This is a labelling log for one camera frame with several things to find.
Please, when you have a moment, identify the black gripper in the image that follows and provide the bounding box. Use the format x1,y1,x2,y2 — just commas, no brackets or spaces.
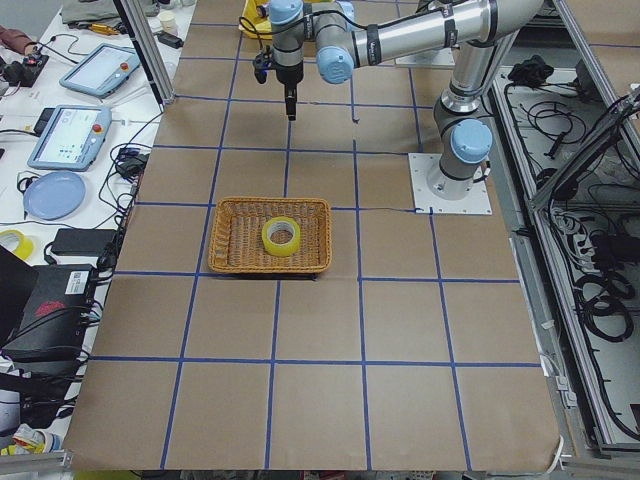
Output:
275,62,303,121

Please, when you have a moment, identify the yellow tape roll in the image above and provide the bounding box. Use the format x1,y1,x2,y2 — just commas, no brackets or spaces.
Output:
261,216,301,257

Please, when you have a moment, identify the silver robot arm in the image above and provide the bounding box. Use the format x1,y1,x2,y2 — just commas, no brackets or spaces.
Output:
253,0,542,121

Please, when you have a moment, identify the yellow tape on desk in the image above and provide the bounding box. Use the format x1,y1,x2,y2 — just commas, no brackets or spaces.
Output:
0,229,34,261

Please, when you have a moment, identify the yellow woven tray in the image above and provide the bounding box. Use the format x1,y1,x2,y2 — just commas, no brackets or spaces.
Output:
238,0,314,39

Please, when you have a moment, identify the white cup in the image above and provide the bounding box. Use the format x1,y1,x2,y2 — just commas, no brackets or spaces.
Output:
158,10,178,36

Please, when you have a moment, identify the brown wicker basket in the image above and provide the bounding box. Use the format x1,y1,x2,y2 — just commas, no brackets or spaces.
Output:
208,197,332,274

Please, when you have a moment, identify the upper teach pendant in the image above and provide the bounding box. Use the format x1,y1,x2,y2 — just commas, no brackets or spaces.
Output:
59,43,141,98

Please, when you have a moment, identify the teach pendant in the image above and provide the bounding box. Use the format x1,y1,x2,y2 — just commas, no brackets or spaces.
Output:
59,43,141,98
27,105,112,172

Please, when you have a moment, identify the lower teach pendant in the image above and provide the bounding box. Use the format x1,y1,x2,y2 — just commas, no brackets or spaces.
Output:
27,105,112,172

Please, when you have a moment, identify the black cloth bundle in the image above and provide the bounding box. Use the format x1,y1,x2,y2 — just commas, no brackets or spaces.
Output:
507,55,554,88

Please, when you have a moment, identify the blue plate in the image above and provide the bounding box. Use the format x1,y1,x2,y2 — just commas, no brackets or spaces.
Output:
23,171,86,220

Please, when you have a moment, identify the black power adapter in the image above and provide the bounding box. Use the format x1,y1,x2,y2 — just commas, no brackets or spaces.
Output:
50,228,116,257

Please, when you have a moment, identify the black computer box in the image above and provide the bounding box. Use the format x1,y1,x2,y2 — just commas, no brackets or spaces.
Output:
1,264,101,363

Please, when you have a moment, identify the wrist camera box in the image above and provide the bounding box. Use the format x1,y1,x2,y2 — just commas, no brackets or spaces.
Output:
252,51,272,85

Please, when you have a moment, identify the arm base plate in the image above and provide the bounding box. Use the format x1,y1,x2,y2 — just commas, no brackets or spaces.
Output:
394,49,455,70
408,153,492,215

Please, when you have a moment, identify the aluminium frame post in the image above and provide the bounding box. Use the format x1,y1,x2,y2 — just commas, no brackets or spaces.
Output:
114,0,175,106

